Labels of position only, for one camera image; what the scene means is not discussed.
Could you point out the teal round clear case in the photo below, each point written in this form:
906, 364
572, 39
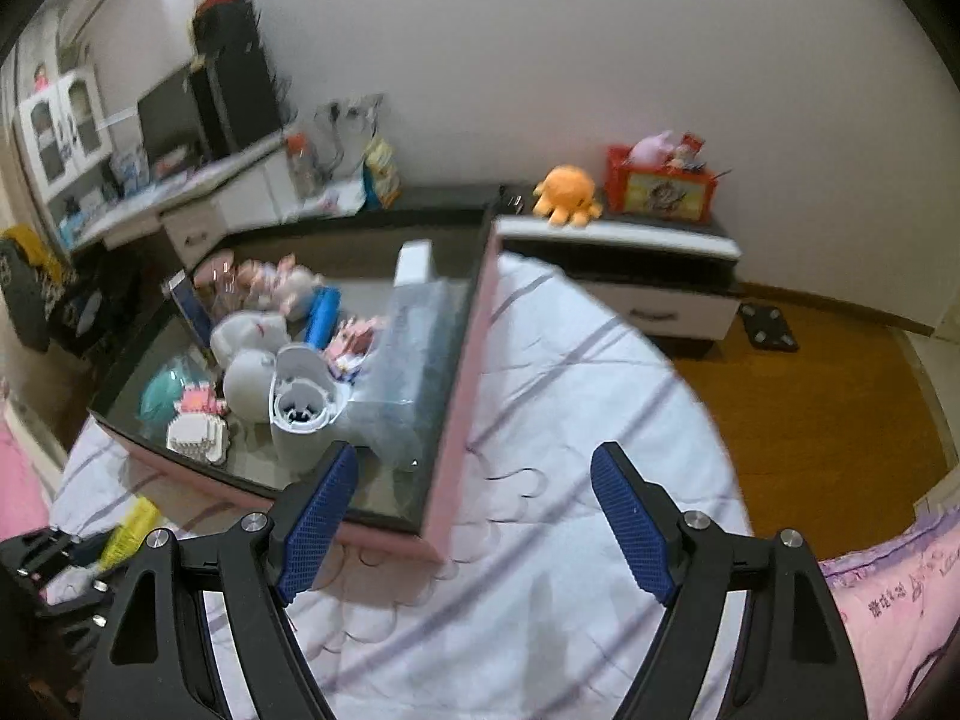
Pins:
169, 394

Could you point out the black speaker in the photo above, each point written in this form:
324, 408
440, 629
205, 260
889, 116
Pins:
225, 34

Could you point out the pink plush toy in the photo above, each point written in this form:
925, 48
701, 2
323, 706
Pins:
651, 146

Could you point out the black white low cabinet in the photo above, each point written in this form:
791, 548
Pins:
637, 277

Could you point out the clear plastic bag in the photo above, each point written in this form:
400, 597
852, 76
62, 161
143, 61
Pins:
416, 375

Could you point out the small black device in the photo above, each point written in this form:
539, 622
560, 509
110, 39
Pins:
512, 204

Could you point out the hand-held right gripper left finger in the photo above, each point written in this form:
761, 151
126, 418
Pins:
315, 521

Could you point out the white desk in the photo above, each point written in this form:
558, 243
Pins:
195, 217

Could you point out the pink box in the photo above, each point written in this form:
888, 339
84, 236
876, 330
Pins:
457, 427

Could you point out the beige curtain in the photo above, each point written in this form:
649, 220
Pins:
30, 52

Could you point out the white side cabinet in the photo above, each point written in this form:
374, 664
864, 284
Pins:
315, 214

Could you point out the blue white packet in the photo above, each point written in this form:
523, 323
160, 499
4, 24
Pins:
189, 311

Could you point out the white wall socket strip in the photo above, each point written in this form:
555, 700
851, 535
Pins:
358, 105

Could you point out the pink pig doll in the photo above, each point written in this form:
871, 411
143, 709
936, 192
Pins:
285, 289

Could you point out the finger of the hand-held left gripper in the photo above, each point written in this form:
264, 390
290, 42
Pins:
90, 600
37, 551

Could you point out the pink printed quilt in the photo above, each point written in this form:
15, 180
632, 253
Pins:
892, 600

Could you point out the pink magazine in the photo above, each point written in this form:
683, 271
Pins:
337, 199

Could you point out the white glass-door cabinet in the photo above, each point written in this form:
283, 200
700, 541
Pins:
64, 135

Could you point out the blue tube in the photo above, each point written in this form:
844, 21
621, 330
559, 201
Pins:
322, 315

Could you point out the pink white block figure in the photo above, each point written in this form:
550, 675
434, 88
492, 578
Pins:
199, 427

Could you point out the pink doll figurine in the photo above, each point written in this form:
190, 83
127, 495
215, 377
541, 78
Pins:
41, 81

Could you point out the orange octopus plush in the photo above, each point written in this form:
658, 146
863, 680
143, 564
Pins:
566, 195

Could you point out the white charger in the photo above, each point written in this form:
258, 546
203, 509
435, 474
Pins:
415, 264

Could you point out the black monitor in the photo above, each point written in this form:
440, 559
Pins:
172, 120

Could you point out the yellow highlighter pack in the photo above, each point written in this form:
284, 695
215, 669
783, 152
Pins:
127, 536

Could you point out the red storage crate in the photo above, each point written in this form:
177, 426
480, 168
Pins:
660, 191

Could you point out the black computer tower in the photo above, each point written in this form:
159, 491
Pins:
236, 109

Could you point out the teal tissue box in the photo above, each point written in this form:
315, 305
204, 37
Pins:
73, 227

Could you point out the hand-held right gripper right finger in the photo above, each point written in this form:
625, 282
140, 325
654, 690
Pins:
630, 521

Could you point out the red packet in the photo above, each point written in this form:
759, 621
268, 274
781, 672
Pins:
691, 148

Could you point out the blue white product box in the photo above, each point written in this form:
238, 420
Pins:
131, 169

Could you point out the pink bed sheet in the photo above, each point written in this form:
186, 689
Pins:
19, 472

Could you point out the white air conditioner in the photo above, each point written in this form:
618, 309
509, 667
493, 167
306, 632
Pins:
90, 7

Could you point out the yellow black jacket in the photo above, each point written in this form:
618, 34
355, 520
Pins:
30, 285

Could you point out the white toy with pink marks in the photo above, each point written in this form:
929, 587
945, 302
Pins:
247, 334

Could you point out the black bathroom scale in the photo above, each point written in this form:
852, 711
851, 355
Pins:
769, 328

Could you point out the clear bottle with red cap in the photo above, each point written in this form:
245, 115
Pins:
301, 169

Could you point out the plain white egg toy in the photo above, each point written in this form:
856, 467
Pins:
251, 386

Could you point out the yellow blue snack bag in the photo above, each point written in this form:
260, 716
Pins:
382, 172

